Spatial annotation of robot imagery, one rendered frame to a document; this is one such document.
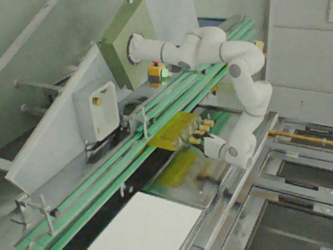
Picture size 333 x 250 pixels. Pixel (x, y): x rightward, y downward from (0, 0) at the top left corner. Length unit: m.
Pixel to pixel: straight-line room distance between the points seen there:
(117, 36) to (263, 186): 0.93
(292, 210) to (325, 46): 6.11
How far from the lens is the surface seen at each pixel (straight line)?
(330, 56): 7.70
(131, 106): 1.83
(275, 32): 7.73
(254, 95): 1.42
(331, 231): 1.67
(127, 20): 1.74
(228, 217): 1.63
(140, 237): 1.53
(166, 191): 1.71
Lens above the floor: 1.78
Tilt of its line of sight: 26 degrees down
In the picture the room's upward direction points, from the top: 101 degrees clockwise
